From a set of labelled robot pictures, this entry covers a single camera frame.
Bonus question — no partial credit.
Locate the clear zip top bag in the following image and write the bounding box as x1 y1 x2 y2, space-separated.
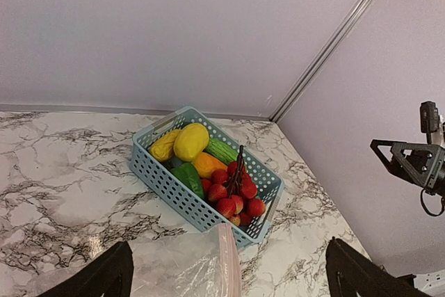
130 223 242 296

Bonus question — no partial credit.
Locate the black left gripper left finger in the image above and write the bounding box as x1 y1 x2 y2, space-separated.
38 241 134 297

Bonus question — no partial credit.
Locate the right aluminium corner post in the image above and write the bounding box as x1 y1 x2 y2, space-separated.
268 0 373 123

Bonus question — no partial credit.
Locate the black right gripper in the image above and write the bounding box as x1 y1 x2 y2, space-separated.
370 139 444 196

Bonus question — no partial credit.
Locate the green fake leafy vegetable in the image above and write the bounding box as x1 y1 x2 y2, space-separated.
170 162 205 200

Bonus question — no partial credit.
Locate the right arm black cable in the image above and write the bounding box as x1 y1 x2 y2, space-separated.
419 188 445 217

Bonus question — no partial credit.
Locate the light blue perforated plastic basket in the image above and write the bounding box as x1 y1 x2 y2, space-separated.
129 107 284 248

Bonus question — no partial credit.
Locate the small yellow fake corn cob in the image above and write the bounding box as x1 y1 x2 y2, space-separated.
149 129 181 162

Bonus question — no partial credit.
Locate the green fake bitter gourd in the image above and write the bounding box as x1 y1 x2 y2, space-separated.
204 138 238 166

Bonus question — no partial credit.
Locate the red fake grape bunch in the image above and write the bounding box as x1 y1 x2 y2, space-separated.
201 145 266 227

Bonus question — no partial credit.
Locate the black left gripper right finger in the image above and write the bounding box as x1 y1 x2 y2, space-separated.
325 238 427 297

